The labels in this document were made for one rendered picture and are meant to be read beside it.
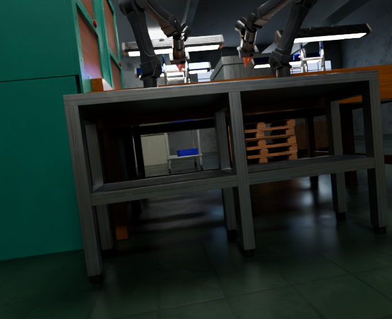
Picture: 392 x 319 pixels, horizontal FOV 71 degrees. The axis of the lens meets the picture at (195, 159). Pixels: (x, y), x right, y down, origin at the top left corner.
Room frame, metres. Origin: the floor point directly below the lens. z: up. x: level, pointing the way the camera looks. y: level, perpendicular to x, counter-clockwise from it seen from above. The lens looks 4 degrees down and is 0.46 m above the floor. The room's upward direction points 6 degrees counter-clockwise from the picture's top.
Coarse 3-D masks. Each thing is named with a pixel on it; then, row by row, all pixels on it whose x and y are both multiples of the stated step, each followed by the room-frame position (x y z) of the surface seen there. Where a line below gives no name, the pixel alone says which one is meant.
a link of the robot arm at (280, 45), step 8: (304, 0) 1.12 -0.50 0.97; (312, 0) 1.14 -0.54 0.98; (296, 8) 1.15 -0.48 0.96; (304, 8) 1.15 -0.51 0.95; (296, 16) 1.16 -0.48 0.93; (304, 16) 1.17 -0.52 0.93; (288, 24) 1.20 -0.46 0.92; (296, 24) 1.17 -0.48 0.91; (288, 32) 1.20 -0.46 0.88; (296, 32) 1.20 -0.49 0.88; (280, 40) 1.23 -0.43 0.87; (288, 40) 1.20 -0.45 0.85; (280, 48) 1.23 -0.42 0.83; (288, 48) 1.22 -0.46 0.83; (280, 56) 1.23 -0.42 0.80; (288, 56) 1.25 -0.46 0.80
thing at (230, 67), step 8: (224, 56) 6.23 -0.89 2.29; (232, 56) 6.25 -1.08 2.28; (256, 56) 6.30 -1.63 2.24; (264, 56) 6.32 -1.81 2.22; (224, 64) 6.23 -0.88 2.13; (232, 64) 6.28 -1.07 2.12; (240, 64) 6.30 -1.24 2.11; (248, 64) 6.32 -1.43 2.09; (216, 72) 7.00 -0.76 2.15; (224, 72) 6.27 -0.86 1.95; (232, 72) 6.28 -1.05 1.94; (240, 72) 6.30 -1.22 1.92; (248, 72) 6.32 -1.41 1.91; (256, 72) 6.33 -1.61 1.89; (264, 72) 6.35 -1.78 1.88
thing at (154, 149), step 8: (144, 136) 6.96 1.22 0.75; (152, 136) 6.99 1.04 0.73; (160, 136) 7.01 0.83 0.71; (144, 144) 6.96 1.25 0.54; (152, 144) 6.98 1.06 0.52; (160, 144) 7.01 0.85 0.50; (144, 152) 6.95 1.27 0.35; (152, 152) 6.98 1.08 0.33; (160, 152) 7.01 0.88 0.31; (168, 152) 7.04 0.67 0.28; (144, 160) 6.95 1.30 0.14; (152, 160) 6.98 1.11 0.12; (160, 160) 7.00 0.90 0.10
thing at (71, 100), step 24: (360, 72) 1.09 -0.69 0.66; (72, 96) 0.94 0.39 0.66; (96, 96) 0.96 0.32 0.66; (120, 96) 0.97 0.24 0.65; (144, 96) 0.98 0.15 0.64; (168, 96) 0.99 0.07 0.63; (192, 96) 1.02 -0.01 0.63; (216, 96) 1.08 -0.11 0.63; (264, 96) 1.23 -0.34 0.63; (288, 96) 1.32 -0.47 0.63; (312, 96) 1.43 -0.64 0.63
